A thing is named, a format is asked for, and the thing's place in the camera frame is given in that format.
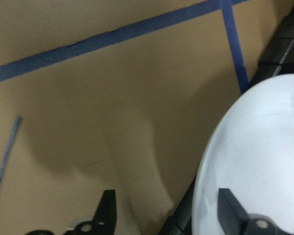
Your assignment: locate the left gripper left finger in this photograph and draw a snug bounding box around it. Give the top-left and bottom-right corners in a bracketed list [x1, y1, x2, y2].
[26, 189, 118, 235]

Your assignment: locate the black dish rack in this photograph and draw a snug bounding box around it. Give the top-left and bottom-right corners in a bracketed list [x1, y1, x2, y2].
[159, 6, 294, 235]

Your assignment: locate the blue plate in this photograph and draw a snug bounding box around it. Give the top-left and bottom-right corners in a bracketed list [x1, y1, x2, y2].
[192, 74, 294, 235]

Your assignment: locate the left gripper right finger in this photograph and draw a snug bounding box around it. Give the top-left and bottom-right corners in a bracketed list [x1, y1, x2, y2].
[217, 188, 294, 235]

